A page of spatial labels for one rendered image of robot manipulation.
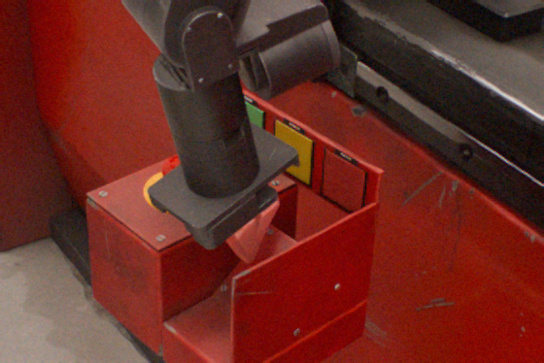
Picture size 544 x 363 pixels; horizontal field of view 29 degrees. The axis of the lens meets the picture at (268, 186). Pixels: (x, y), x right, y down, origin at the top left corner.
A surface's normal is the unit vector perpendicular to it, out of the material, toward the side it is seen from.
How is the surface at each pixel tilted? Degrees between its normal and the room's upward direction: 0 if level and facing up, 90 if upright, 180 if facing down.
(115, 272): 90
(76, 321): 0
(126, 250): 90
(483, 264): 90
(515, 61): 0
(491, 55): 0
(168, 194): 15
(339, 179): 90
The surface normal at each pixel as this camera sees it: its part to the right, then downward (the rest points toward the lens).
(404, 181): -0.83, 0.29
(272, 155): -0.16, -0.70
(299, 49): 0.32, 0.10
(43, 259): 0.04, -0.83
